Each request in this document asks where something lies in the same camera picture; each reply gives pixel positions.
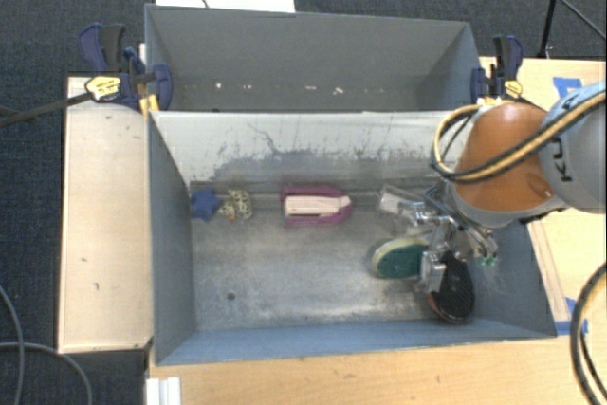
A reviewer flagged pale wood flat board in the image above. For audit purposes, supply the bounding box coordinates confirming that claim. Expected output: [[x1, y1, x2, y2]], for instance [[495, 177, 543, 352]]
[[56, 75, 156, 355]]

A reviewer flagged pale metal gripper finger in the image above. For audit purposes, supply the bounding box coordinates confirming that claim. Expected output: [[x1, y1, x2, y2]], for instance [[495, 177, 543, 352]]
[[415, 250, 448, 296], [377, 185, 427, 220]]

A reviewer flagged purple and white stapler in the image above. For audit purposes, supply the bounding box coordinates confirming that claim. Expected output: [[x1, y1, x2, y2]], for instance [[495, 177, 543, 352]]
[[279, 184, 355, 230]]

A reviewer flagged blue star-shaped toy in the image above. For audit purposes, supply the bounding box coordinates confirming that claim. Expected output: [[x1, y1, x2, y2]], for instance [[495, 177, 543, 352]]
[[190, 187, 223, 224]]

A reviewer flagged yellow spotted toy animal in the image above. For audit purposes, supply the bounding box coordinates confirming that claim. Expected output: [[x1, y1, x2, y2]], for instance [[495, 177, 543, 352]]
[[216, 188, 254, 222]]

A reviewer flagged grey metal bin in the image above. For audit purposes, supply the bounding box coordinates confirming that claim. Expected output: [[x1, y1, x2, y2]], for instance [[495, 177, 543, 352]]
[[143, 3, 559, 367]]

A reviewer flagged black and red oval thing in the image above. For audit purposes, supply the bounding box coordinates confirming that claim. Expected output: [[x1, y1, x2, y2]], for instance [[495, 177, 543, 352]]
[[425, 250, 477, 325]]

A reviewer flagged green and yellow sponge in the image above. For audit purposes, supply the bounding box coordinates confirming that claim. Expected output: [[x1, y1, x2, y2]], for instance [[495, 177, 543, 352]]
[[369, 235, 433, 282]]

